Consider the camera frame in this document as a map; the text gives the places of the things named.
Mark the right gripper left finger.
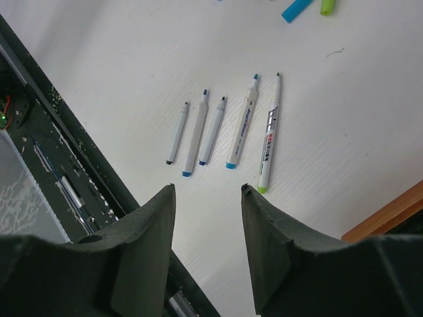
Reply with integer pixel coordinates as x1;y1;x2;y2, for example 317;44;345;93
1;185;176;316

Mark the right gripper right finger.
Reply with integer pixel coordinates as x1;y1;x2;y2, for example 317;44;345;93
241;184;422;316

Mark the light blue cap pen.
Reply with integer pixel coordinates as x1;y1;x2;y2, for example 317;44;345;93
182;89;208;177

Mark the blue eraser cap marker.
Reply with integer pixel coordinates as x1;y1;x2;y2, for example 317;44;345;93
199;96;226;166

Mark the orange compartment tray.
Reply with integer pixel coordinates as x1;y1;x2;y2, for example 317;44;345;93
341;181;422;243

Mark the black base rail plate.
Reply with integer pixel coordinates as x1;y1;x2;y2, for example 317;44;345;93
1;20;217;316

